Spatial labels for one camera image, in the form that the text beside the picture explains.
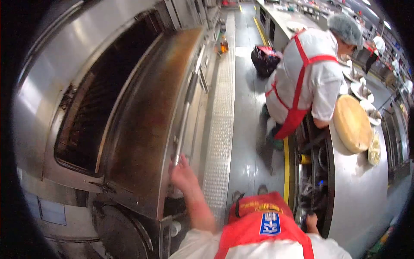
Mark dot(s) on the person's legs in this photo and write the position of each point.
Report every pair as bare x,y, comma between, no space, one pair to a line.
262,189

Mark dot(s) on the long steel counter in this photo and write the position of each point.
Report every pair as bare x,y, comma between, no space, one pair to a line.
355,187

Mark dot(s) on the black and red bag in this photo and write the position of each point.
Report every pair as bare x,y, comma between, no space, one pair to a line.
265,60

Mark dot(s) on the person's left hand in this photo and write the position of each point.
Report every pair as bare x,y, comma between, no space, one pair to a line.
183,176

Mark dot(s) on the large steel oven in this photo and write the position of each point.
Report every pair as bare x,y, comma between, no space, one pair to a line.
48,81

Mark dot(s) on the round wooden cutting board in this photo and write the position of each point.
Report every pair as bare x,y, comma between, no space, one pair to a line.
352,124

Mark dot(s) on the person's left fingers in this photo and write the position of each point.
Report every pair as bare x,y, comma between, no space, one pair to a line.
181,160

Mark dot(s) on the dark round metal lid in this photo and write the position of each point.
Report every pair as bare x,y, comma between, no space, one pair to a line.
119,233

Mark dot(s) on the orange bottle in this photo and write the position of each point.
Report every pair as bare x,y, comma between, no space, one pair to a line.
224,45

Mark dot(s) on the row of plates with food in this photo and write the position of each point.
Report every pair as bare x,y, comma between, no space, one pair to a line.
362,92

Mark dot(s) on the person's body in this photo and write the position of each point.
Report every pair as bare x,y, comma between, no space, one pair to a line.
258,239

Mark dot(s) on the steel tread plate strip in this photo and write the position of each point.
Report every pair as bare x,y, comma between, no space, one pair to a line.
220,129

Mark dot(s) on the person's right hand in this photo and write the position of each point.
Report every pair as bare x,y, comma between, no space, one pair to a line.
311,220

